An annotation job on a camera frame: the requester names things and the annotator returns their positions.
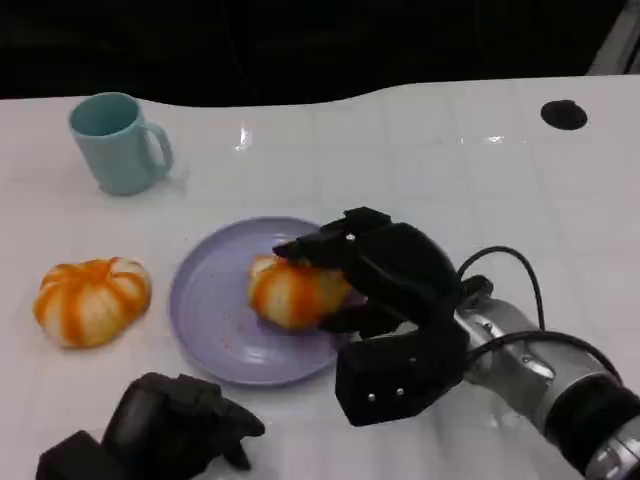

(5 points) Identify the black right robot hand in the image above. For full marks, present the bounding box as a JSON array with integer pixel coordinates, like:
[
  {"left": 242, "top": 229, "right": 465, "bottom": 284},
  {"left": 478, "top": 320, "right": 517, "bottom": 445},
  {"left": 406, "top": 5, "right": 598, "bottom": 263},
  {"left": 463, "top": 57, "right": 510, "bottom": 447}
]
[{"left": 272, "top": 206, "right": 465, "bottom": 340}]

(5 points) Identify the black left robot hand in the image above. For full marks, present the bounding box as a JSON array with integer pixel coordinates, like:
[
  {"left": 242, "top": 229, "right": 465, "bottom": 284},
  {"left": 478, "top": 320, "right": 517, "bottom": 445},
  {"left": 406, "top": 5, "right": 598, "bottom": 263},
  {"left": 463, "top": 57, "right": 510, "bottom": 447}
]
[{"left": 102, "top": 372, "right": 267, "bottom": 480}]

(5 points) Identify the orange and white bread roll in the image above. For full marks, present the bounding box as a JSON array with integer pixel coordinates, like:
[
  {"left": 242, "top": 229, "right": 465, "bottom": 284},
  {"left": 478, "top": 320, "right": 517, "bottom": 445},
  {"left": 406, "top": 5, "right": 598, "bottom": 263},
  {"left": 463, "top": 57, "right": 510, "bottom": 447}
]
[
  {"left": 247, "top": 254, "right": 354, "bottom": 330},
  {"left": 32, "top": 256, "right": 152, "bottom": 350}
]

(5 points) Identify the lilac plate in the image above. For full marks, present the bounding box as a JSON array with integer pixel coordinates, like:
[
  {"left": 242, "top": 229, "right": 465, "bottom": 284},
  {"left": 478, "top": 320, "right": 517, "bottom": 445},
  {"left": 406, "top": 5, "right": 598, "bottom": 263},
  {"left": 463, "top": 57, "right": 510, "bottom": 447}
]
[{"left": 168, "top": 215, "right": 372, "bottom": 387}]

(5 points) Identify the black round table grommet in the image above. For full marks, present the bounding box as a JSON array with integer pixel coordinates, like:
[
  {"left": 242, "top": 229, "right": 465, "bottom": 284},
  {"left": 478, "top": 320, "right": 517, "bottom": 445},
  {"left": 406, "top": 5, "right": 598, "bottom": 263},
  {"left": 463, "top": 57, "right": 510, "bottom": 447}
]
[{"left": 540, "top": 99, "right": 589, "bottom": 132}]

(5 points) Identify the pale green mug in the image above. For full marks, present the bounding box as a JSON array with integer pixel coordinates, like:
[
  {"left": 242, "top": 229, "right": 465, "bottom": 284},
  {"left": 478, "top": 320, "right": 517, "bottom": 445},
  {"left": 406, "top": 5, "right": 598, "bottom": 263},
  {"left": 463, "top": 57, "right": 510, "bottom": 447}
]
[{"left": 68, "top": 91, "right": 175, "bottom": 197}]

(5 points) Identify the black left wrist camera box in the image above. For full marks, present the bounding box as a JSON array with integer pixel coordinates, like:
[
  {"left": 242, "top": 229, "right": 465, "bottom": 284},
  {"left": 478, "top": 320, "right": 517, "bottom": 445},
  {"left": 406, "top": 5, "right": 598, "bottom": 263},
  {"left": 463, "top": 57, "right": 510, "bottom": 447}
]
[{"left": 35, "top": 430, "right": 126, "bottom": 480}]

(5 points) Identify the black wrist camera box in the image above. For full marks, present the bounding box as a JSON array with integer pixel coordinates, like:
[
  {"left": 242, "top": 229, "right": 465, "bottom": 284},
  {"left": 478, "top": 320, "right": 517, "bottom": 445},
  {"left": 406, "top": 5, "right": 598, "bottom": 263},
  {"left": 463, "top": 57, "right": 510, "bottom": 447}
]
[
  {"left": 334, "top": 322, "right": 470, "bottom": 428},
  {"left": 35, "top": 430, "right": 126, "bottom": 480}
]

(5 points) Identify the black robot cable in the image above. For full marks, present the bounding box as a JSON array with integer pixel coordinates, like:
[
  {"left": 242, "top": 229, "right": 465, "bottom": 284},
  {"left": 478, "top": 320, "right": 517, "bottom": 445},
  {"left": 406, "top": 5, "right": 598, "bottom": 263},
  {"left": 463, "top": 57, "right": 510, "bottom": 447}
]
[
  {"left": 456, "top": 245, "right": 548, "bottom": 332},
  {"left": 467, "top": 330, "right": 629, "bottom": 385}
]

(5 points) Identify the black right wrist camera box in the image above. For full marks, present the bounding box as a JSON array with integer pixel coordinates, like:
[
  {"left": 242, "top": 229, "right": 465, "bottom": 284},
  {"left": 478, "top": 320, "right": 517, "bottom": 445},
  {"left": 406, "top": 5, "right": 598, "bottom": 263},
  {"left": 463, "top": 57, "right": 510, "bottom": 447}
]
[{"left": 334, "top": 322, "right": 470, "bottom": 428}]

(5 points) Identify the grey metal frame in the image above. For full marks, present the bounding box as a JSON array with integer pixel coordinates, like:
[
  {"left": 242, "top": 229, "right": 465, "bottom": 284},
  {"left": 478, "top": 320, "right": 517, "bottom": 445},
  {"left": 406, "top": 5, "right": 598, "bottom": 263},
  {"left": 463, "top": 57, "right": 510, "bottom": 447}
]
[{"left": 585, "top": 0, "right": 640, "bottom": 76}]

